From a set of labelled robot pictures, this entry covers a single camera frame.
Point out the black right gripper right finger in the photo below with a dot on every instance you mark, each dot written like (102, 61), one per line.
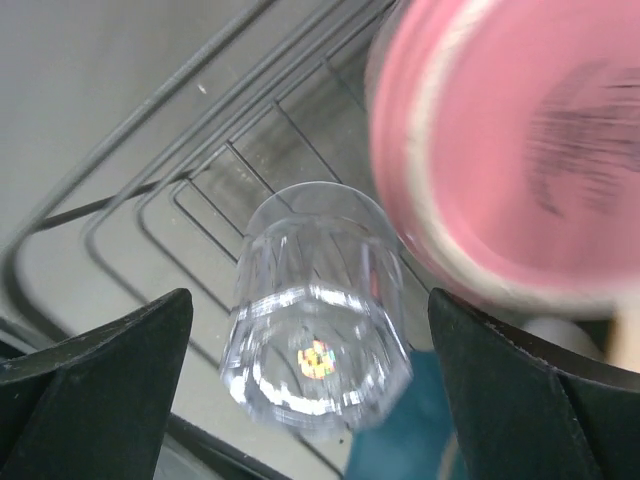
(524, 408)

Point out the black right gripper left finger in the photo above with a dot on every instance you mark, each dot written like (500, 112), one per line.
(96, 406)

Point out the teal scalloped plate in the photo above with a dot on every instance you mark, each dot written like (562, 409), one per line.
(417, 440)

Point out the clear plastic cup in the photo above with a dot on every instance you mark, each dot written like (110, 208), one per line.
(318, 344)

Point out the black wire dish rack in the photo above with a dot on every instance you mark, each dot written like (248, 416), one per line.
(274, 98)

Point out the pink ghost mug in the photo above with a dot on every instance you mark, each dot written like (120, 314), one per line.
(504, 143)

